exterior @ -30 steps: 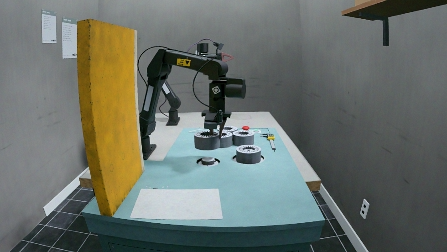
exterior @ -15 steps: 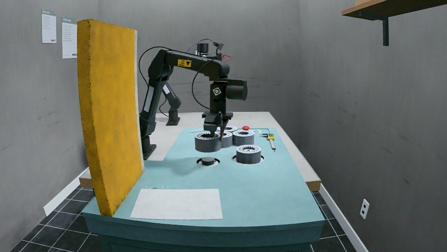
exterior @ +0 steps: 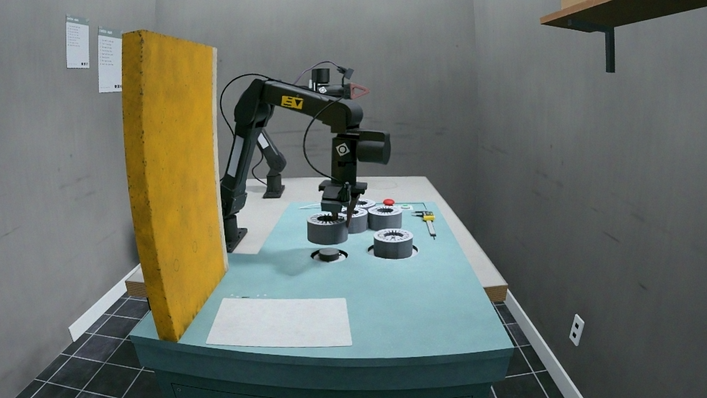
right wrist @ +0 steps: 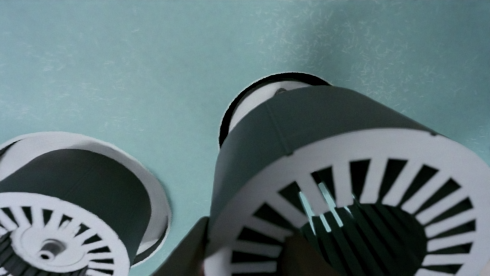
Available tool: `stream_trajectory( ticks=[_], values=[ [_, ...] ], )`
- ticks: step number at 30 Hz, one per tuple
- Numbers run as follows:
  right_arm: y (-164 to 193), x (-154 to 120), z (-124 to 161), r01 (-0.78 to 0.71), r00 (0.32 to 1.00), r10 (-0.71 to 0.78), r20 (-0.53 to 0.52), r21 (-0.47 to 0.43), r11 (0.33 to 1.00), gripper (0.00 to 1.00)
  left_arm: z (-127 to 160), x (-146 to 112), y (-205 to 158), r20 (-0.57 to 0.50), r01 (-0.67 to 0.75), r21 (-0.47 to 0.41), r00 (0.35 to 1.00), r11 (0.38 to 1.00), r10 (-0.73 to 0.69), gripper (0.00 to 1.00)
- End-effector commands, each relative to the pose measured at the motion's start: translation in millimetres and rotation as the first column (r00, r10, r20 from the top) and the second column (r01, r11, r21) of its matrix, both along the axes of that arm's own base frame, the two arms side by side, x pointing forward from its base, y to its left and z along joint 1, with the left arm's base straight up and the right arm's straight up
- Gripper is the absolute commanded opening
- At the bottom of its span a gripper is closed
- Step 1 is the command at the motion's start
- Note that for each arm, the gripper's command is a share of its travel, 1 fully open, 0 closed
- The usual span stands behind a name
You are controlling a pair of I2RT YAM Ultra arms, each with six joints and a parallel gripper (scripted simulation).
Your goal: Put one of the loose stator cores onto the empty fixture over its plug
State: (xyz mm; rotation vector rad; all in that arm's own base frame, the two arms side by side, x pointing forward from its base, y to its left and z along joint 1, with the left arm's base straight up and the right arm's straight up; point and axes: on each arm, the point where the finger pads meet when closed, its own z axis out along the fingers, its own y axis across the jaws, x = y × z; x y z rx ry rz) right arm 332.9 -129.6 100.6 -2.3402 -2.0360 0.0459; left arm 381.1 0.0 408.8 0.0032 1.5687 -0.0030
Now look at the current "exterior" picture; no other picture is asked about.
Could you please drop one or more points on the steel caliper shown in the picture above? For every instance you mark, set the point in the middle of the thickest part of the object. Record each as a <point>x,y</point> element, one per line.
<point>428,217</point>

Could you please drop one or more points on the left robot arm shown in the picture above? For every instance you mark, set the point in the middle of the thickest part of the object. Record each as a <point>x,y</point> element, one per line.
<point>275,159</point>

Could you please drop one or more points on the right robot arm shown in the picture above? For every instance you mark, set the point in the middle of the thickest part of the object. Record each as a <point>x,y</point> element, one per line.
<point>343,116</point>

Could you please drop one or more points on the white flat plate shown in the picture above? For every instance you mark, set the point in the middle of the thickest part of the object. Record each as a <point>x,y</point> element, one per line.
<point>281,323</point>

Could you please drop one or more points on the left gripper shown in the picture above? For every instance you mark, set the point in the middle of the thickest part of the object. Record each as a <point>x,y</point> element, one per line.
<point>342,89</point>

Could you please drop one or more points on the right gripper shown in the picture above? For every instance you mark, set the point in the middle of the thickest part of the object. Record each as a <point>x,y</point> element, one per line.
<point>334,191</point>

